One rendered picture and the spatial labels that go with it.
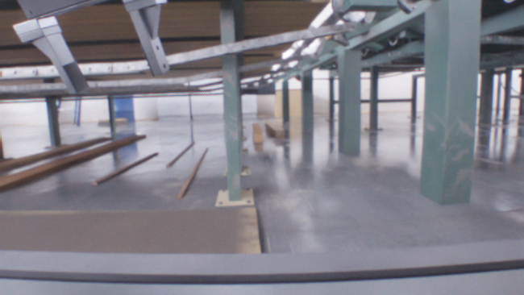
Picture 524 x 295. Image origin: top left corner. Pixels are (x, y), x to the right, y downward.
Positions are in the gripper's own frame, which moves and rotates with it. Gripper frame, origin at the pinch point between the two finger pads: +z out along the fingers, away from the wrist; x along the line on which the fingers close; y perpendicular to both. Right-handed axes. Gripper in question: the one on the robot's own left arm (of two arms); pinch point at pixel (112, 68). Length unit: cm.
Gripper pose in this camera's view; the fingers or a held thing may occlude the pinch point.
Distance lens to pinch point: 40.6
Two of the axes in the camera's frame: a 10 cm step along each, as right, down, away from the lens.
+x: -9.8, 1.4, 1.6
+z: 2.0, 8.5, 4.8
